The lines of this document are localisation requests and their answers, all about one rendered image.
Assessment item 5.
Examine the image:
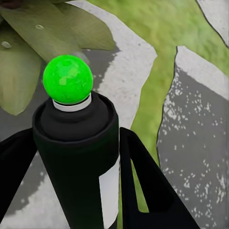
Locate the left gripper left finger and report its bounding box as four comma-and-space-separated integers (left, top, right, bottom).
0, 127, 37, 223

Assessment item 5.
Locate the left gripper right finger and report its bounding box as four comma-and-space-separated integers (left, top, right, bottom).
119, 127, 201, 229

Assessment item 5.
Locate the insectifuge atomizer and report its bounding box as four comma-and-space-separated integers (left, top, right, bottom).
32, 53, 121, 229

